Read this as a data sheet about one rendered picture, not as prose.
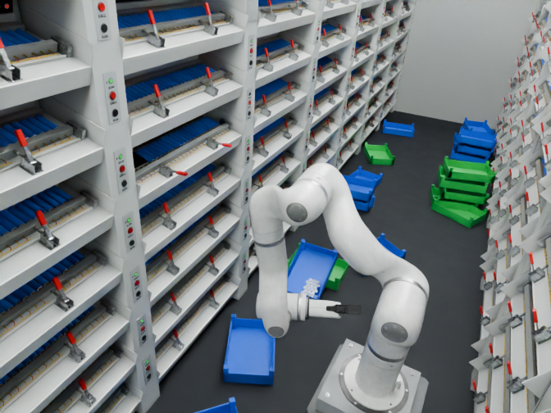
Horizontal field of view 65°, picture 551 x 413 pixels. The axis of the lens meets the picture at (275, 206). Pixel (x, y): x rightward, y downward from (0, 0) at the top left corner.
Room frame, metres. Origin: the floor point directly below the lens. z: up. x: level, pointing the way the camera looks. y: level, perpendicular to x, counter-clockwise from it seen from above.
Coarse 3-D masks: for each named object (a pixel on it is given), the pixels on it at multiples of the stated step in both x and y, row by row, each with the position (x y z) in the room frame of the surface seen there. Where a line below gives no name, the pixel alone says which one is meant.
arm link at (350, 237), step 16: (304, 176) 0.99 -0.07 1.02; (320, 176) 0.99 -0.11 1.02; (336, 176) 1.03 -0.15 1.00; (336, 192) 1.00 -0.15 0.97; (336, 208) 0.98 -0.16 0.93; (352, 208) 0.97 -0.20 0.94; (336, 224) 0.95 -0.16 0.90; (352, 224) 0.94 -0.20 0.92; (336, 240) 0.92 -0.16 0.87; (352, 240) 0.91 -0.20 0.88; (368, 240) 0.92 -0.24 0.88; (352, 256) 0.90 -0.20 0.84; (368, 256) 0.90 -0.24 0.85; (384, 256) 0.92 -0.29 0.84; (368, 272) 0.90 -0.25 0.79; (384, 272) 0.93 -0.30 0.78; (400, 272) 0.93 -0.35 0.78; (416, 272) 0.94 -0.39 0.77
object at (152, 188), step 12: (216, 108) 1.66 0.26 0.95; (216, 120) 1.66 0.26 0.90; (228, 120) 1.64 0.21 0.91; (240, 132) 1.62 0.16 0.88; (192, 156) 1.37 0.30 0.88; (204, 156) 1.39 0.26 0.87; (216, 156) 1.46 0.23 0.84; (180, 168) 1.28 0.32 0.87; (192, 168) 1.31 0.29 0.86; (156, 180) 1.17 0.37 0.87; (168, 180) 1.19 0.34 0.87; (180, 180) 1.26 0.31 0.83; (144, 192) 1.11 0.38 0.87; (156, 192) 1.14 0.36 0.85; (144, 204) 1.10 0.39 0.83
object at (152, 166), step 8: (216, 128) 1.56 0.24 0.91; (224, 128) 1.59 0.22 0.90; (200, 136) 1.46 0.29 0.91; (208, 136) 1.49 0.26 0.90; (192, 144) 1.39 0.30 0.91; (176, 152) 1.32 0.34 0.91; (184, 152) 1.35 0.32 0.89; (160, 160) 1.25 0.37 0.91; (168, 160) 1.27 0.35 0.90; (144, 168) 1.18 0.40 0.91; (152, 168) 1.20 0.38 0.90; (136, 176) 1.13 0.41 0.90; (144, 176) 1.16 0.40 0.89; (152, 176) 1.18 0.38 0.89
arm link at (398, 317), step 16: (384, 288) 0.92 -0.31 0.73; (400, 288) 0.88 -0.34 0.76; (416, 288) 0.89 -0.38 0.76; (384, 304) 0.84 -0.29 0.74; (400, 304) 0.83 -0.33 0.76; (416, 304) 0.84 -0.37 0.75; (384, 320) 0.80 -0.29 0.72; (400, 320) 0.79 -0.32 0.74; (416, 320) 0.80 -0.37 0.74; (368, 336) 0.91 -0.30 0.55; (384, 336) 0.80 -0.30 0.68; (400, 336) 0.78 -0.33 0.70; (416, 336) 0.79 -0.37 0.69; (384, 352) 0.85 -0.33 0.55; (400, 352) 0.85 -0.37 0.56
